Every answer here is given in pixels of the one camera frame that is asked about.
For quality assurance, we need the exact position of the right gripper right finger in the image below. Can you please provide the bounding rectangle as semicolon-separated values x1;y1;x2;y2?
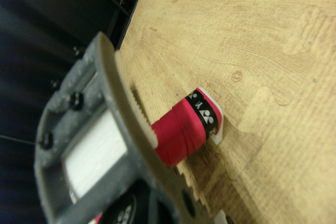
94;31;228;224

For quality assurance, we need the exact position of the white scoop with red handle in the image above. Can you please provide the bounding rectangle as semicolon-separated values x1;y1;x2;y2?
150;87;225;167

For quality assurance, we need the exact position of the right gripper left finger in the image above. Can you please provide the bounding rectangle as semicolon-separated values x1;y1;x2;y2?
34;42;148;224

